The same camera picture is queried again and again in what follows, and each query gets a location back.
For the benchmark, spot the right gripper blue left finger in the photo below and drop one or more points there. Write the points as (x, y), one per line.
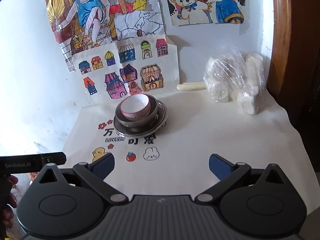
(101, 167)

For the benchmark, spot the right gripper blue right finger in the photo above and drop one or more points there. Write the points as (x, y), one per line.
(222, 168)

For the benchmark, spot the white red-rimmed bowl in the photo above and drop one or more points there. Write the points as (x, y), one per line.
(135, 107)

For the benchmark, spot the large steel bowl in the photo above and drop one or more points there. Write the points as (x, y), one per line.
(140, 122)

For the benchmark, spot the person's left hand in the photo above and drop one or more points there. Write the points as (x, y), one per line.
(7, 212)

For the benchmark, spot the bottom steel plate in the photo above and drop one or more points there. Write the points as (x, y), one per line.
(163, 123)

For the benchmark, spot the steel plate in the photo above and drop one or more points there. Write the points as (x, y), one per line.
(163, 123)
(142, 127)

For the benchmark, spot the top steel plate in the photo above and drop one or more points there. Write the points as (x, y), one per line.
(142, 127)

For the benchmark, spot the cream rolling pin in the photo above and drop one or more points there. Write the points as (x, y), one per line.
(191, 86)

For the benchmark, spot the plastic bag of buns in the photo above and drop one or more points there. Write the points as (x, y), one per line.
(238, 76)

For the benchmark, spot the coloured houses drawing paper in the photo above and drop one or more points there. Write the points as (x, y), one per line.
(112, 72)

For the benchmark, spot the coloured child drawing paper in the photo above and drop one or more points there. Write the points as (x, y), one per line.
(79, 25)

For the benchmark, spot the coloured bear drawing paper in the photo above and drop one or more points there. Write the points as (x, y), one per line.
(187, 12)

